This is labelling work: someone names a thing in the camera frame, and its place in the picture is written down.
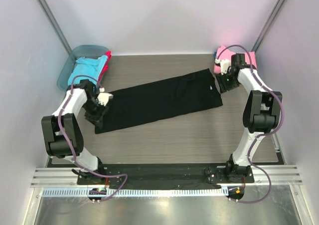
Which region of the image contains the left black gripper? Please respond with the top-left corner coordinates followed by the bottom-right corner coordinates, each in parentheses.
top-left (82, 99), bottom-right (109, 129)

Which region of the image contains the black t shirt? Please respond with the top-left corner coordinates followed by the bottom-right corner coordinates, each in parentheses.
top-left (95, 69), bottom-right (223, 134)

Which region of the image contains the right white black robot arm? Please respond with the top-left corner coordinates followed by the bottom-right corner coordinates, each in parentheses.
top-left (212, 53), bottom-right (282, 183)

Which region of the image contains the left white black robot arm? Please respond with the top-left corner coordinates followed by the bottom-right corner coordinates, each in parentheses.
top-left (41, 77), bottom-right (113, 185)

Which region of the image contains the pink folded t shirt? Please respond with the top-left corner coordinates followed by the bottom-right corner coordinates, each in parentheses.
top-left (213, 45), bottom-right (257, 74)

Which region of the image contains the light blue t shirt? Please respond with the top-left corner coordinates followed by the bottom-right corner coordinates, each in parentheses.
top-left (68, 55), bottom-right (107, 86)

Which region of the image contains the teal plastic basket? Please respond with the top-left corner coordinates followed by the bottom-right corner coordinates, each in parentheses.
top-left (57, 45), bottom-right (108, 92)

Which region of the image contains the red t shirt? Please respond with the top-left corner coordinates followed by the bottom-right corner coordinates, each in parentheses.
top-left (98, 50), bottom-right (112, 82)

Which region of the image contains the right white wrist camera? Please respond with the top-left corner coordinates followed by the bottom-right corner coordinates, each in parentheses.
top-left (213, 59), bottom-right (231, 75)

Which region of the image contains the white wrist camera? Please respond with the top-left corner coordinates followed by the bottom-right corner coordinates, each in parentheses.
top-left (213, 59), bottom-right (231, 75)
top-left (97, 87), bottom-right (113, 106)

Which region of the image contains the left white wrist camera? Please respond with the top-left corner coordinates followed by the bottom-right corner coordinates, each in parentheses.
top-left (97, 87), bottom-right (113, 106)

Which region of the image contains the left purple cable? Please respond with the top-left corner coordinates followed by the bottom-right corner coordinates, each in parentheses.
top-left (57, 75), bottom-right (129, 203)

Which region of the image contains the purple cable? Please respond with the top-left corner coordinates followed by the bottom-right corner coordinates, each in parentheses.
top-left (215, 44), bottom-right (285, 203)
top-left (57, 75), bottom-right (129, 203)

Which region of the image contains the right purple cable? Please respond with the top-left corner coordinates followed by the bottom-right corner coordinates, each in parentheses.
top-left (215, 44), bottom-right (285, 203)

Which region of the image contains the white slotted cable duct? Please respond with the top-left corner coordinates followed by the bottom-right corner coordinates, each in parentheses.
top-left (42, 187), bottom-right (228, 198)

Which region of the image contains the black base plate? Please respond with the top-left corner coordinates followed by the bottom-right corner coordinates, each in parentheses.
top-left (72, 162), bottom-right (255, 190)

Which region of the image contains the aluminium rail beam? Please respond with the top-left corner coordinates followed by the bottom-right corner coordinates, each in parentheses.
top-left (31, 165), bottom-right (303, 187)

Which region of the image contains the right aluminium corner post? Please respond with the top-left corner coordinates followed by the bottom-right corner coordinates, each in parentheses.
top-left (252, 0), bottom-right (288, 52)

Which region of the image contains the aluminium corner post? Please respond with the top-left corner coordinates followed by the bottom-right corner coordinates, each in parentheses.
top-left (252, 0), bottom-right (288, 52)
top-left (37, 0), bottom-right (72, 54)

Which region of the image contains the left aluminium corner post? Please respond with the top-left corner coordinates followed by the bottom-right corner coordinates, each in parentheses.
top-left (37, 0), bottom-right (72, 54)

